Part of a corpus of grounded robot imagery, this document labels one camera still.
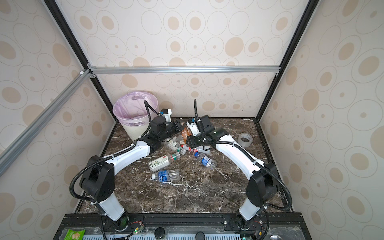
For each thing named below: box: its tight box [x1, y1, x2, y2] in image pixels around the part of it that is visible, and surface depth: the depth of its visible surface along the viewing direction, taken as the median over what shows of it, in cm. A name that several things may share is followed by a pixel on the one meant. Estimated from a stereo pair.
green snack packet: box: [64, 229, 86, 240], surface depth 70 cm
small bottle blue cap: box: [194, 152, 217, 169], surface depth 94 cm
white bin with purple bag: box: [112, 91, 160, 142], surface depth 94 cm
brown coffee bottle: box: [181, 126, 193, 144], surface depth 81 cm
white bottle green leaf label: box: [148, 155, 170, 172], surface depth 91 cm
